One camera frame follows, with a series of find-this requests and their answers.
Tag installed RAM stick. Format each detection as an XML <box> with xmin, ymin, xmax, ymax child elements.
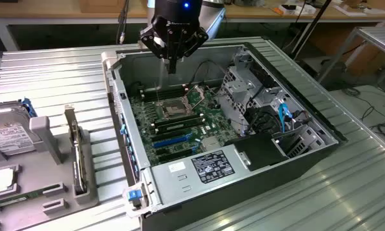
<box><xmin>154</xmin><ymin>117</ymin><xmax>204</xmax><ymax>133</ymax></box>

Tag CPU socket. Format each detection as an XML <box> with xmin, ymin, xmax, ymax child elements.
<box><xmin>160</xmin><ymin>98</ymin><xmax>193</xmax><ymax>120</ymax></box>

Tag small silver heat sink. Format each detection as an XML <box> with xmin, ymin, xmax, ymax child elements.
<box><xmin>201</xmin><ymin>137</ymin><xmax>221</xmax><ymax>152</ymax></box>

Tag black wire loop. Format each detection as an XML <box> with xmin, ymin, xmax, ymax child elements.
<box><xmin>194</xmin><ymin>59</ymin><xmax>228</xmax><ymax>85</ymax></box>

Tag graphics card with metal bracket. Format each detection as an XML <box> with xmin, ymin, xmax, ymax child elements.
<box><xmin>64</xmin><ymin>103</ymin><xmax>90</xmax><ymax>195</ymax></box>

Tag blue wire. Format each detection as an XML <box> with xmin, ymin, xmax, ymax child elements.
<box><xmin>277</xmin><ymin>103</ymin><xmax>292</xmax><ymax>133</ymax></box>

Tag open black PC case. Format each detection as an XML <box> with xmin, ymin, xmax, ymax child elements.
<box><xmin>101</xmin><ymin>36</ymin><xmax>349</xmax><ymax>231</ymax></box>

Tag hanging cable with plug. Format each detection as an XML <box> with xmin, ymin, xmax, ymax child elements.
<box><xmin>116</xmin><ymin>0</ymin><xmax>132</xmax><ymax>46</ymax></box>

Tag green RAM stick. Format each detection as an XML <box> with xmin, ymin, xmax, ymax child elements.
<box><xmin>0</xmin><ymin>189</ymin><xmax>49</xmax><ymax>208</ymax></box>

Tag silver power supply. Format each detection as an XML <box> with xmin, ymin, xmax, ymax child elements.
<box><xmin>149</xmin><ymin>144</ymin><xmax>248</xmax><ymax>210</ymax></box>

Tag black wire bundle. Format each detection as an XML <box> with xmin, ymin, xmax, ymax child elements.
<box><xmin>242</xmin><ymin>106</ymin><xmax>284</xmax><ymax>136</ymax></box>

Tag hard disk with blue rails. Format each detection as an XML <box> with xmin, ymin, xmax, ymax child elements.
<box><xmin>0</xmin><ymin>97</ymin><xmax>40</xmax><ymax>155</ymax></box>

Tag white flat box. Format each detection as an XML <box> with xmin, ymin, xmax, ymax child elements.
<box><xmin>332</xmin><ymin>4</ymin><xmax>368</xmax><ymax>17</ymax></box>

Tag black expansion slot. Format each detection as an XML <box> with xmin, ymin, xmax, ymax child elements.
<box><xmin>157</xmin><ymin>148</ymin><xmax>196</xmax><ymax>163</ymax></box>

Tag black RAM slots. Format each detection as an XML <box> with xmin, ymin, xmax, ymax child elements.
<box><xmin>140</xmin><ymin>83</ymin><xmax>189</xmax><ymax>100</ymax></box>

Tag silver disk bay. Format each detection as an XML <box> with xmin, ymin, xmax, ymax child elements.
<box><xmin>272</xmin><ymin>124</ymin><xmax>337</xmax><ymax>160</ymax></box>

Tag green motherboard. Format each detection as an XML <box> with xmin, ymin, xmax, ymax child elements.
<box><xmin>128</xmin><ymin>84</ymin><xmax>241</xmax><ymax>167</ymax></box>

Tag thin locking lever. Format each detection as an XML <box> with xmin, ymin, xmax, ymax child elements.
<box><xmin>192</xmin><ymin>92</ymin><xmax>210</xmax><ymax>109</ymax></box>

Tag metal frame table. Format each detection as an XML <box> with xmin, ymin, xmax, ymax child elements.
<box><xmin>316</xmin><ymin>25</ymin><xmax>385</xmax><ymax>84</ymax></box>

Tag black tripod pole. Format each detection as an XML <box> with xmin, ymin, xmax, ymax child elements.
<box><xmin>289</xmin><ymin>0</ymin><xmax>333</xmax><ymax>58</ymax></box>

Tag blue expansion slot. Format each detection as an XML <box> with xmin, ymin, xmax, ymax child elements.
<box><xmin>152</xmin><ymin>134</ymin><xmax>193</xmax><ymax>149</ymax></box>

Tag black plastic shroud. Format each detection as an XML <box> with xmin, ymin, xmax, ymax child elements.
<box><xmin>232</xmin><ymin>133</ymin><xmax>290</xmax><ymax>172</ymax></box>

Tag wooden desk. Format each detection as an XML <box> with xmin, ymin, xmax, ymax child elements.
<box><xmin>0</xmin><ymin>0</ymin><xmax>385</xmax><ymax>51</ymax></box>

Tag grey parts rack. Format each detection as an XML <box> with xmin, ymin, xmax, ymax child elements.
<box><xmin>0</xmin><ymin>115</ymin><xmax>100</xmax><ymax>231</ymax></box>

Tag metal socket cover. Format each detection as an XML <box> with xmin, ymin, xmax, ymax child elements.
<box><xmin>185</xmin><ymin>84</ymin><xmax>210</xmax><ymax>109</ymax></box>

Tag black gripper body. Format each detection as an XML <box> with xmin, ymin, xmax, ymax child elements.
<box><xmin>152</xmin><ymin>0</ymin><xmax>202</xmax><ymax>44</ymax></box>

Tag silver drive cage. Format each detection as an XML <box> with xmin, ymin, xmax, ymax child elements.
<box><xmin>220</xmin><ymin>64</ymin><xmax>268</xmax><ymax>121</ymax></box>

